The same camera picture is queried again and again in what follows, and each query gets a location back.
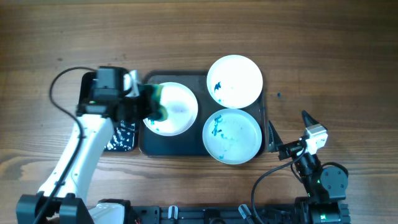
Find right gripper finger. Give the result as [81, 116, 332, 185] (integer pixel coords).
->
[302, 110, 319, 127]
[267, 121, 283, 152]

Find green yellow sponge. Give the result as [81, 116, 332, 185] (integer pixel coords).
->
[144, 84, 168, 121]

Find white plate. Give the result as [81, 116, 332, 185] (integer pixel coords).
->
[206, 55, 263, 109]
[202, 109, 262, 165]
[143, 82, 198, 136]

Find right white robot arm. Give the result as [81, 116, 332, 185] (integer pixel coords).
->
[267, 111, 351, 223]

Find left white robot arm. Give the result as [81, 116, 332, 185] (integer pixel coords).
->
[16, 67, 167, 223]

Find small dark blue tray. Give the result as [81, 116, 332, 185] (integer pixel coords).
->
[78, 72, 139, 152]

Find large dark tray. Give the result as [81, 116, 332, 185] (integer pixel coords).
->
[139, 70, 267, 157]

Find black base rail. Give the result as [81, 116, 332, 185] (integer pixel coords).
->
[126, 203, 351, 224]

